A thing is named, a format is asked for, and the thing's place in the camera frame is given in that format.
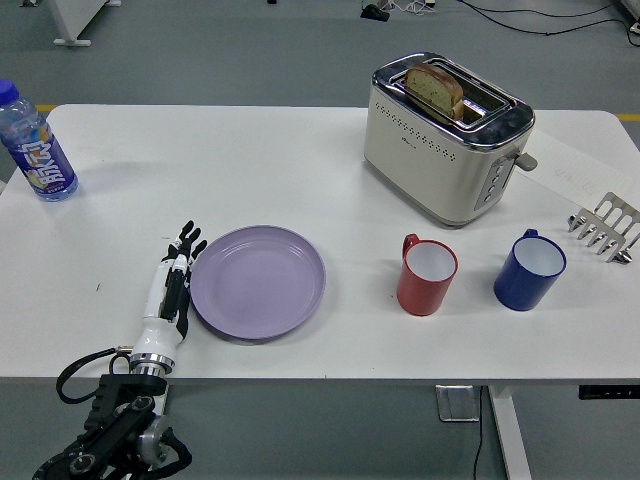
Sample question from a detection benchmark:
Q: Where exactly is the grey metal floor box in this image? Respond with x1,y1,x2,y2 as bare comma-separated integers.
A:
434,384,482,424

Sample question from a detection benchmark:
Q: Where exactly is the cream silver toaster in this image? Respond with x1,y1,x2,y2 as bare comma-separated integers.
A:
363,50,539,230

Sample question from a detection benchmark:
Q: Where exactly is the blue mug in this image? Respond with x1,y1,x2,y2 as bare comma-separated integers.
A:
493,228,568,312

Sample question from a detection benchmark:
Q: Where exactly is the brown bread slice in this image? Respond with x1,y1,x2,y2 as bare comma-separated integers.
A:
404,62,465,120

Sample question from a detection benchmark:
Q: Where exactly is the long black floor cable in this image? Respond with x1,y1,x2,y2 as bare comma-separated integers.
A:
462,0,640,37

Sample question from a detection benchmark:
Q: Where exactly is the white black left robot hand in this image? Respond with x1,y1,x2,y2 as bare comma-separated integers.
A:
130,220,209,359

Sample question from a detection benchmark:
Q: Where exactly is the purple plate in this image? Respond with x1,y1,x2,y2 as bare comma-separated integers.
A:
189,225,328,343

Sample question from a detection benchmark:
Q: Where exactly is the blue drink bottle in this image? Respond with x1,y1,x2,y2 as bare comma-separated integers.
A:
0,78,80,203

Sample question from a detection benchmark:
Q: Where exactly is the metal toast rack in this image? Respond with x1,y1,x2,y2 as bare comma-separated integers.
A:
567,191,640,265

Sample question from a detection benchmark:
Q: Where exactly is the white cable bundle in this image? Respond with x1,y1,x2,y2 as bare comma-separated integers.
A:
387,0,436,14

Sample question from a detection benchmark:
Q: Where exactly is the white table leg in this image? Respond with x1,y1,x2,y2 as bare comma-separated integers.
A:
157,385,172,427
487,385,532,480

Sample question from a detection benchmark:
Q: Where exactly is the white paper sheet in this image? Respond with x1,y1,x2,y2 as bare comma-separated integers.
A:
519,130,632,206

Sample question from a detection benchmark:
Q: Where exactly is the black power cable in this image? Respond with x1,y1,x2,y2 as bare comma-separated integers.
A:
469,387,489,480

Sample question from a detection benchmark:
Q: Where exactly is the white furniture frame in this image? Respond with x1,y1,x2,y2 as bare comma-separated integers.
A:
19,0,121,49

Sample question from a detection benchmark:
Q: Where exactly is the red mug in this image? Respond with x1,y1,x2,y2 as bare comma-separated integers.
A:
396,233,459,317

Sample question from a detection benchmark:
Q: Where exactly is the black table control panel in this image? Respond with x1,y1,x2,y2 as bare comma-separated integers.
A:
578,384,640,401

